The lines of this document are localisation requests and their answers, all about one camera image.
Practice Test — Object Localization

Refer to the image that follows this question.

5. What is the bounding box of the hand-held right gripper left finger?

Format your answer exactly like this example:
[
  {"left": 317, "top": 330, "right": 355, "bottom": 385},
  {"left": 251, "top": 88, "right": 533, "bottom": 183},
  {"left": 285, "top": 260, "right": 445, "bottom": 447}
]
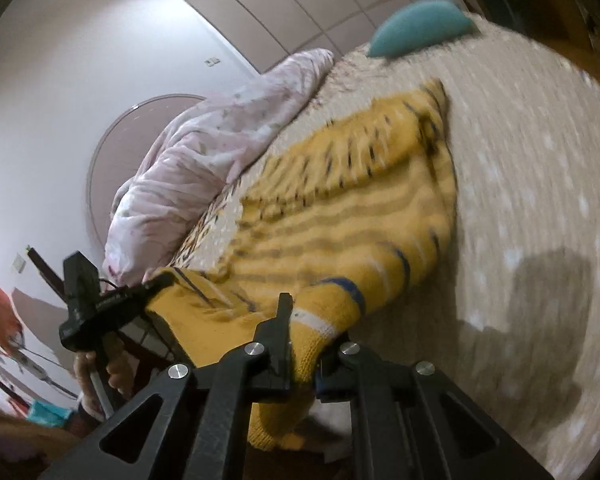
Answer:
[{"left": 39, "top": 292, "right": 296, "bottom": 480}]

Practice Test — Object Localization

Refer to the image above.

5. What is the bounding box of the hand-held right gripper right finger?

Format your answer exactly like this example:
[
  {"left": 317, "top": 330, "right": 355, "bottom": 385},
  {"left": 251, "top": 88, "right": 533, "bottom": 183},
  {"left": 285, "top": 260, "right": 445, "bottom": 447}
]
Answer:
[{"left": 314, "top": 341, "right": 556, "bottom": 480}]

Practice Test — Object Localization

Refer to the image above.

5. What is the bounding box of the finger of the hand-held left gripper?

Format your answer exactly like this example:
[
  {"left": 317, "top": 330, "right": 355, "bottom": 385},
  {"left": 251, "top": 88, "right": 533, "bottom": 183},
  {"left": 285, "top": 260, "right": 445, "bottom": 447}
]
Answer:
[{"left": 122, "top": 272, "right": 177, "bottom": 307}]

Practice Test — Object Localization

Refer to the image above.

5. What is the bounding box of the yellow striped knit sweater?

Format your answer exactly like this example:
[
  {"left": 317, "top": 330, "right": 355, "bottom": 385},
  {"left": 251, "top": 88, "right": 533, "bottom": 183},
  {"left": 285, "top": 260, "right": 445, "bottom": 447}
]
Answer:
[{"left": 145, "top": 79, "right": 459, "bottom": 453}]

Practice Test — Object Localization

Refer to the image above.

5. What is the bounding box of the person's left hand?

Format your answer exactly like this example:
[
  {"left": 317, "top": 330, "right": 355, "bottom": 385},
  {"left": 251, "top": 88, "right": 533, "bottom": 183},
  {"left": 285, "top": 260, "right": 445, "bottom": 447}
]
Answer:
[{"left": 73, "top": 332, "right": 132, "bottom": 402}]

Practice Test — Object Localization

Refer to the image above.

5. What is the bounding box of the teal cloth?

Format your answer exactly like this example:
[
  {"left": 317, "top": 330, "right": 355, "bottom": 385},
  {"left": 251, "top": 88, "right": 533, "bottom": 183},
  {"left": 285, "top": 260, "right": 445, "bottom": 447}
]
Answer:
[{"left": 26, "top": 399, "right": 74, "bottom": 429}]

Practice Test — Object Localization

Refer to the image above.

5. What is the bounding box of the pink floral blanket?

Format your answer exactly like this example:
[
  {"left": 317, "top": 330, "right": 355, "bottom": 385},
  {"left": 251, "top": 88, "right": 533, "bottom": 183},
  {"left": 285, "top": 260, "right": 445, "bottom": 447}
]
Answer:
[{"left": 104, "top": 48, "right": 335, "bottom": 287}]

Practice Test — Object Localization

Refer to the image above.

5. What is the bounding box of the patterned beige bedspread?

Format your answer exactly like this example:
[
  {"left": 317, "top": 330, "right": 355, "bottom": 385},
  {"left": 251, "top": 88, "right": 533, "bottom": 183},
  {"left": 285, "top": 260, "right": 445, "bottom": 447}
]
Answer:
[{"left": 169, "top": 15, "right": 600, "bottom": 477}]

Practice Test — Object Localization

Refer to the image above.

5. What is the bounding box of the beige panelled wardrobe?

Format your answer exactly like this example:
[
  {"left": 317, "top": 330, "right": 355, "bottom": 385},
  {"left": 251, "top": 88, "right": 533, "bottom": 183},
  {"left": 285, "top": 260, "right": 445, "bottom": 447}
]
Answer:
[{"left": 165, "top": 0, "right": 470, "bottom": 77}]

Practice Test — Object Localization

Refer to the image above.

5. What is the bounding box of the teal pillow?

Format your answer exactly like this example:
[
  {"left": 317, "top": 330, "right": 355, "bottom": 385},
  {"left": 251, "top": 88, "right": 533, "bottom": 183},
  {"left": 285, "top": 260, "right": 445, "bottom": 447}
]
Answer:
[{"left": 367, "top": 0, "right": 479, "bottom": 59}]

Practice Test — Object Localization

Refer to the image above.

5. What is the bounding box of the wooden door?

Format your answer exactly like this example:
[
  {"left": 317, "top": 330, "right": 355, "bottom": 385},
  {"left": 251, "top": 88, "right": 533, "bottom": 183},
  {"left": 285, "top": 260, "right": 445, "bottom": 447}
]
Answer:
[{"left": 525, "top": 0, "right": 600, "bottom": 92}]

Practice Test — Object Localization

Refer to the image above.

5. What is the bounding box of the round grey wall panel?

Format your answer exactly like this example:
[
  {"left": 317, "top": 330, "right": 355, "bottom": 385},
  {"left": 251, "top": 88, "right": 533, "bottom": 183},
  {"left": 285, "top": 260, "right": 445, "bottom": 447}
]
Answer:
[{"left": 86, "top": 93, "right": 210, "bottom": 257}]

